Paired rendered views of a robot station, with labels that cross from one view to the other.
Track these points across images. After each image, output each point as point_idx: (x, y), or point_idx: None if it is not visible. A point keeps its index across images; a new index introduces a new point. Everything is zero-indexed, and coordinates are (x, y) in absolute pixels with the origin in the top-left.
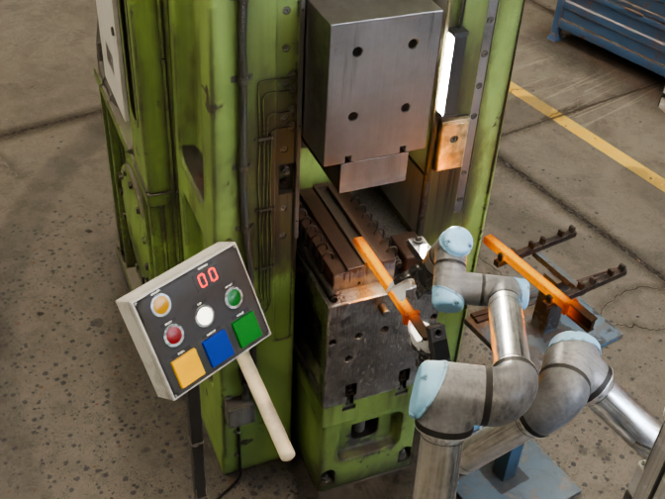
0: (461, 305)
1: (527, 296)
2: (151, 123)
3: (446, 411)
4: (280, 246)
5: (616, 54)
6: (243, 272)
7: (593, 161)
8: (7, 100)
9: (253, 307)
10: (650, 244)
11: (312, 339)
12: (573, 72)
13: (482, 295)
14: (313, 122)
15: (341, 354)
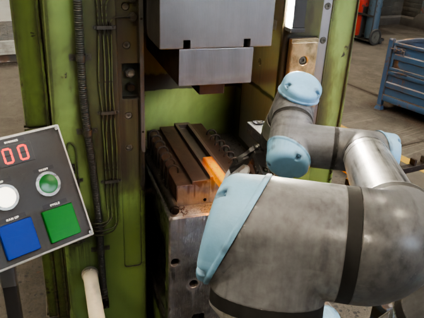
0: (306, 161)
1: (399, 151)
2: (26, 54)
3: (265, 260)
4: (127, 159)
5: (423, 118)
6: (65, 159)
7: (414, 176)
8: (1, 126)
9: (74, 199)
10: None
11: (164, 268)
12: (394, 126)
13: (335, 149)
14: (151, 5)
15: (185, 278)
